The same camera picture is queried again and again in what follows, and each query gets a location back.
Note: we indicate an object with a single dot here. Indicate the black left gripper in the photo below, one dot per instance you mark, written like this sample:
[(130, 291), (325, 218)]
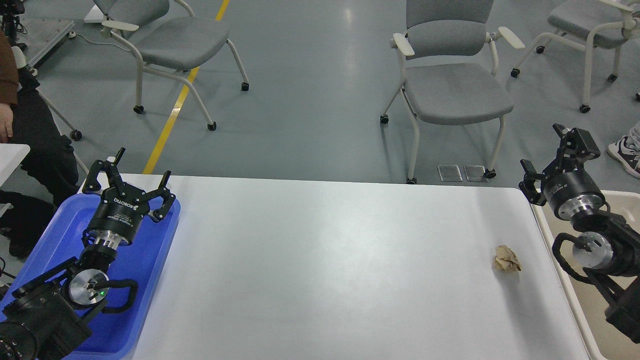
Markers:
[(118, 214)]

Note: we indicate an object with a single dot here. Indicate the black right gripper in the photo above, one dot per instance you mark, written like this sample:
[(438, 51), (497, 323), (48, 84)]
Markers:
[(566, 187)]

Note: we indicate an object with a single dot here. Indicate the brown paper ball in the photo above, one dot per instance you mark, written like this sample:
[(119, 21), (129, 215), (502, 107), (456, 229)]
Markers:
[(505, 259)]

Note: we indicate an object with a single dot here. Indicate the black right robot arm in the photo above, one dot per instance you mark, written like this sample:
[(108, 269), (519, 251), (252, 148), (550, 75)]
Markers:
[(606, 253)]

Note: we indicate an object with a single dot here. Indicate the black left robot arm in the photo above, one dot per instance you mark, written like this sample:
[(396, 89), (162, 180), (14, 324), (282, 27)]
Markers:
[(49, 316)]

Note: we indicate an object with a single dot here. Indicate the white sneaker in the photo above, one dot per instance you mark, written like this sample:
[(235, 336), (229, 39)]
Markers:
[(627, 151)]

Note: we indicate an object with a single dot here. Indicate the metal floor plate right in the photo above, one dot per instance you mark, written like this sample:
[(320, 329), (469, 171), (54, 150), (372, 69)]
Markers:
[(475, 173)]

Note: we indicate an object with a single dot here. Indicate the metal floor plate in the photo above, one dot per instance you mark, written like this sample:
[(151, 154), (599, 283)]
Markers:
[(475, 173), (450, 173)]

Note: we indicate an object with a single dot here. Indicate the seated person in black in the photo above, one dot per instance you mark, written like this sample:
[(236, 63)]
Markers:
[(27, 120)]

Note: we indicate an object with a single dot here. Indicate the metal floor plate left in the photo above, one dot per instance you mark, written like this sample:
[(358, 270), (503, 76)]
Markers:
[(450, 173)]

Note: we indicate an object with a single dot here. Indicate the white side table corner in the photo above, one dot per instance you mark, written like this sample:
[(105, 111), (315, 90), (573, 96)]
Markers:
[(11, 155)]

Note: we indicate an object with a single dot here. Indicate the blue plastic tray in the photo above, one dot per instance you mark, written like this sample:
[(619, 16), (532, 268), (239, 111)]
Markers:
[(114, 335)]

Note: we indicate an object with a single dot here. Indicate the grey chair right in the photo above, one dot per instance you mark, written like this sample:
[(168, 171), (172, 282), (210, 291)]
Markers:
[(585, 25)]

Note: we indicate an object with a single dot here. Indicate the grey chair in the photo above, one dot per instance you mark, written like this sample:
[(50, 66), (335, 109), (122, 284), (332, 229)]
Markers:
[(179, 44), (451, 94), (585, 25)]

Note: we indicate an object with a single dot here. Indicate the grey chair centre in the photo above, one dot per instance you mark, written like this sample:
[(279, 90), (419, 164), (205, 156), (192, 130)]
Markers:
[(451, 94)]

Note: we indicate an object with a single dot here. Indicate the grey chair left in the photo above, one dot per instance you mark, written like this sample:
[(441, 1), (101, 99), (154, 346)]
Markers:
[(179, 44)]

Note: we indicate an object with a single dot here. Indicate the beige plastic bin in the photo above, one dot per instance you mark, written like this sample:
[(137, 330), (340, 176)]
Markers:
[(602, 340)]

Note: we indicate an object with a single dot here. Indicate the metal platform with cable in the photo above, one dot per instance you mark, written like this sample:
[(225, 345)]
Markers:
[(31, 38)]

